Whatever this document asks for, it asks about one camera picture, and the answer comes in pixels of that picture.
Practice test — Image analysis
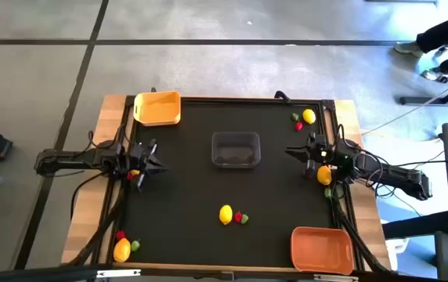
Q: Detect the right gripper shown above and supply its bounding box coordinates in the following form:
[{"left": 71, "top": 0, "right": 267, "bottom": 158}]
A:
[{"left": 285, "top": 132, "right": 341, "bottom": 179}]

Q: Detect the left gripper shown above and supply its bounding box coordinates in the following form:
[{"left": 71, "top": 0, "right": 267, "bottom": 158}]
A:
[{"left": 125, "top": 139, "right": 169, "bottom": 193}]

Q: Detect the black table mat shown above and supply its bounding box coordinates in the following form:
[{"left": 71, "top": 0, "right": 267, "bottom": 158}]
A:
[{"left": 112, "top": 100, "right": 337, "bottom": 269}]

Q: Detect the yellow plastic basket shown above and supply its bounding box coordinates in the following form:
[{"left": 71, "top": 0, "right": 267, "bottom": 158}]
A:
[{"left": 132, "top": 90, "right": 182, "bottom": 128}]

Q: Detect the grey transparent plastic basket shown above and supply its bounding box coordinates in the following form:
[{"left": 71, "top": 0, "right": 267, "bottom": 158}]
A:
[{"left": 211, "top": 132, "right": 262, "bottom": 170}]

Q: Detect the orange plastic basket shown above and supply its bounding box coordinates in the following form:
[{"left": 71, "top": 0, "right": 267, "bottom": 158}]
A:
[{"left": 290, "top": 226, "right": 355, "bottom": 276}]

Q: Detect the black desk foot bar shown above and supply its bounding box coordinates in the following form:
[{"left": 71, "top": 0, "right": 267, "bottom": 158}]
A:
[{"left": 399, "top": 76, "right": 448, "bottom": 107}]

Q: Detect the black desk leg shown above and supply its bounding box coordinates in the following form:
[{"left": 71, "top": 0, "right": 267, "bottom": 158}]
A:
[{"left": 382, "top": 210, "right": 448, "bottom": 240}]

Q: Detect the person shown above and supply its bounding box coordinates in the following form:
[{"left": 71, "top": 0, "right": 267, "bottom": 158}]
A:
[{"left": 393, "top": 10, "right": 448, "bottom": 84}]

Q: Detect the black cable bundle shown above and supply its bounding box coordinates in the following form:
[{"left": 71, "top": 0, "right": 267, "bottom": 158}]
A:
[
  {"left": 331, "top": 195, "right": 392, "bottom": 274},
  {"left": 67, "top": 172, "right": 129, "bottom": 267}
]

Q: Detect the white floor cable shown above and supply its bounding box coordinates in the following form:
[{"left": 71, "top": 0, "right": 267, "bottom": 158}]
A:
[{"left": 360, "top": 72, "right": 448, "bottom": 136}]

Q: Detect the silver metal bracket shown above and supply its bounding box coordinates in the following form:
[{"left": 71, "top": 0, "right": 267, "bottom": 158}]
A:
[
  {"left": 96, "top": 269, "right": 142, "bottom": 280},
  {"left": 313, "top": 273, "right": 359, "bottom": 282}
]

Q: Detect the thin black cable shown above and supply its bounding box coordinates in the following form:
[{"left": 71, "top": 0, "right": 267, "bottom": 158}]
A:
[{"left": 394, "top": 157, "right": 448, "bottom": 168}]

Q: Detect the black camera stand beam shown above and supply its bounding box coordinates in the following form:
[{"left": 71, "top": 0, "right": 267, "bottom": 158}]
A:
[{"left": 0, "top": 264, "right": 448, "bottom": 282}]

